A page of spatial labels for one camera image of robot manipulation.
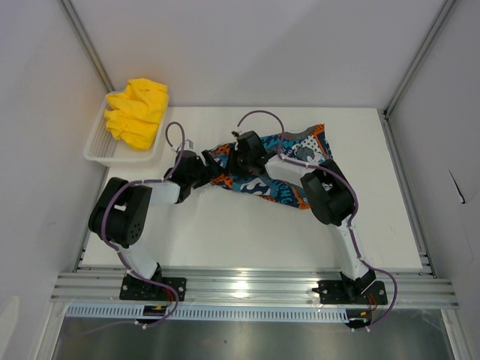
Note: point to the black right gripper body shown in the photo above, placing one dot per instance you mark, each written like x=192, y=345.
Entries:
x=244, y=162

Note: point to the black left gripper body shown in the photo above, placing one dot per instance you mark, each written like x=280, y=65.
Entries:
x=200, y=171

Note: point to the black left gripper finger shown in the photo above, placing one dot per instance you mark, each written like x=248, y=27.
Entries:
x=213, y=168
x=201, y=179

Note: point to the colourful patterned shorts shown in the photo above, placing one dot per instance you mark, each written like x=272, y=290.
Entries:
x=309, y=145

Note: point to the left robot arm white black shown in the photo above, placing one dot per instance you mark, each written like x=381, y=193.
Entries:
x=118, y=217

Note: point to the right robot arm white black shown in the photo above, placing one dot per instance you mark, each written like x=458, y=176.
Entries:
x=331, y=198

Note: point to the yellow shorts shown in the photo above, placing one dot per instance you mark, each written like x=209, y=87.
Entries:
x=135, y=114

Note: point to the white plastic basket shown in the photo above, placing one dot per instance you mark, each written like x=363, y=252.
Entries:
x=103, y=148

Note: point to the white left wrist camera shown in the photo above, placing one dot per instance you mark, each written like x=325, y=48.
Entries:
x=185, y=146

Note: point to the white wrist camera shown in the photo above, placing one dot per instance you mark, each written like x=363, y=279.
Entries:
x=185, y=146
x=238, y=135

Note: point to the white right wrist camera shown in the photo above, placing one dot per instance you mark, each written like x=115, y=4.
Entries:
x=238, y=135

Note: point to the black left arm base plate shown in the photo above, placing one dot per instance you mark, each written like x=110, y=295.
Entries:
x=134, y=289

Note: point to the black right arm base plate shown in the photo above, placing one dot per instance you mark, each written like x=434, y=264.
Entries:
x=336, y=292

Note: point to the slotted grey cable duct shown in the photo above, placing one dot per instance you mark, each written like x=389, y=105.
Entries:
x=214, y=313

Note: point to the aluminium mounting rail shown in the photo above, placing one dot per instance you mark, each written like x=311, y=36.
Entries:
x=252, y=287

